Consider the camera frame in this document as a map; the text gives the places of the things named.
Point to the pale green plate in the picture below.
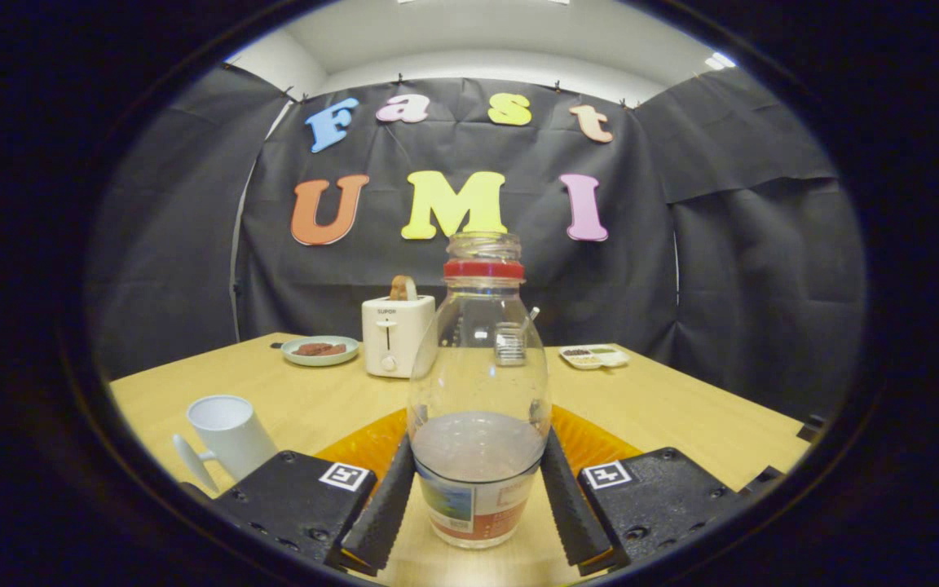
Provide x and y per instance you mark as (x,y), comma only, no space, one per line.
(306,359)

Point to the white toaster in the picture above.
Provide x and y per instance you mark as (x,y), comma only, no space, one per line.
(392,334)

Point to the wooden table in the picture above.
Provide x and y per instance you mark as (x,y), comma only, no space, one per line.
(315,399)

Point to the brown food piece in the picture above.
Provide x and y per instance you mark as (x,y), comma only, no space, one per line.
(337,350)
(313,349)

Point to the brown toast slice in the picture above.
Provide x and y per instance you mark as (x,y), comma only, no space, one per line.
(403,288)

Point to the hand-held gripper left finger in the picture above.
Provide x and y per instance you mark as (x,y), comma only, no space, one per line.
(384,509)

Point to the clear juice bottle red collar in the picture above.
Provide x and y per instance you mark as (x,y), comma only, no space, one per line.
(478,456)

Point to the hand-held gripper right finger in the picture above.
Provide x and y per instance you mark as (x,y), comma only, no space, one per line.
(571,509)

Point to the small ceiling light panel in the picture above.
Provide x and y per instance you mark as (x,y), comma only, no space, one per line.
(719,61)

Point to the white divided snack tray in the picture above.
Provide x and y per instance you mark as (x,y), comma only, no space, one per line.
(596,357)

